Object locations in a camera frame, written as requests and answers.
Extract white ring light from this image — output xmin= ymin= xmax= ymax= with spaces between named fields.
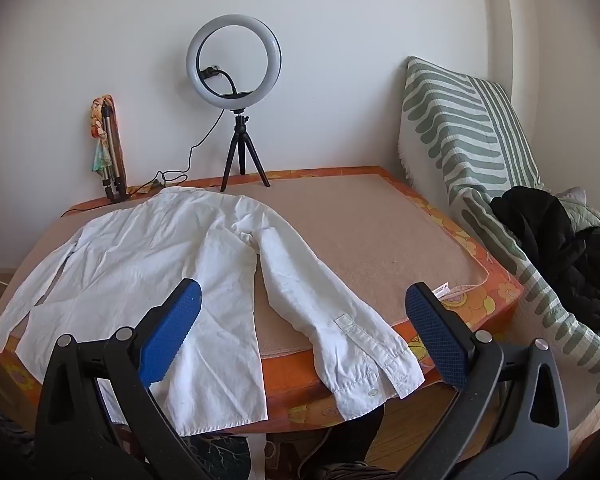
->
xmin=186 ymin=14 xmax=284 ymax=112

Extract green patterned white blanket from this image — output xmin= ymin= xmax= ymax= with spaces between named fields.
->
xmin=397 ymin=56 xmax=600 ymax=396

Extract folded metal tripod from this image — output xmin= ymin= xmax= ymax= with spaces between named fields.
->
xmin=101 ymin=105 xmax=123 ymax=204

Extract colourful scarf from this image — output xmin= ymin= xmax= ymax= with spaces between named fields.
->
xmin=87 ymin=94 xmax=116 ymax=176

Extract tiger striped pants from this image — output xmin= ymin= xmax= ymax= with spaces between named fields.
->
xmin=320 ymin=461 xmax=398 ymax=480

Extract orange floral tablecloth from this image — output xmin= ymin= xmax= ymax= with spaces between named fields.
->
xmin=0 ymin=165 xmax=526 ymax=431

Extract grey quilted jacket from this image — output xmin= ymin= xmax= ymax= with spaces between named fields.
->
xmin=550 ymin=187 xmax=600 ymax=233

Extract white shirt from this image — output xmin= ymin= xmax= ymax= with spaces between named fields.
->
xmin=0 ymin=187 xmax=426 ymax=436

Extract tree print cloth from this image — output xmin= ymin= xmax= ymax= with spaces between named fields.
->
xmin=195 ymin=434 xmax=268 ymax=480

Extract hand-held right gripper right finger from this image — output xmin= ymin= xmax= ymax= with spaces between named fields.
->
xmin=405 ymin=282 xmax=571 ymax=480

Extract beige mat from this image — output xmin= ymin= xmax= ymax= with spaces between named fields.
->
xmin=0 ymin=170 xmax=491 ymax=361

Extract black jacket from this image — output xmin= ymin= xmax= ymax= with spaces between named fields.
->
xmin=490 ymin=185 xmax=600 ymax=346

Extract black ring light cable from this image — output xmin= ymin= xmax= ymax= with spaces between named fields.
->
xmin=61 ymin=107 xmax=227 ymax=218

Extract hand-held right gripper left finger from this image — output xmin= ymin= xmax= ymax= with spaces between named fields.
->
xmin=34 ymin=278 xmax=226 ymax=480

